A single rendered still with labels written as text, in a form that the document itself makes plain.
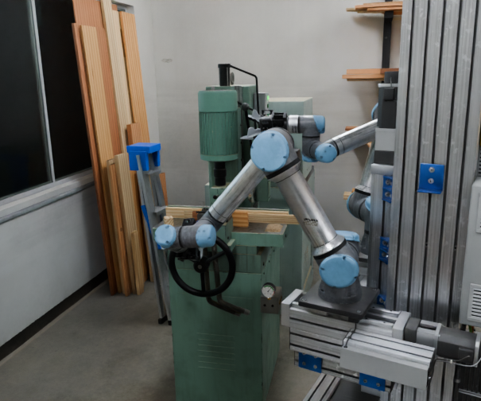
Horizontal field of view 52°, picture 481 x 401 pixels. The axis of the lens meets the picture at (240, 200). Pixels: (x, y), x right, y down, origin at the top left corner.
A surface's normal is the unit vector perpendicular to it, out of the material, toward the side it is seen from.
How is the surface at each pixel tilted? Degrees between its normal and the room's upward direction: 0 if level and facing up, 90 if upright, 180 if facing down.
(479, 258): 90
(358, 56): 90
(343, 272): 97
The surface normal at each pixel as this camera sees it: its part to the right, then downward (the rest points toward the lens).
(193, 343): -0.22, 0.25
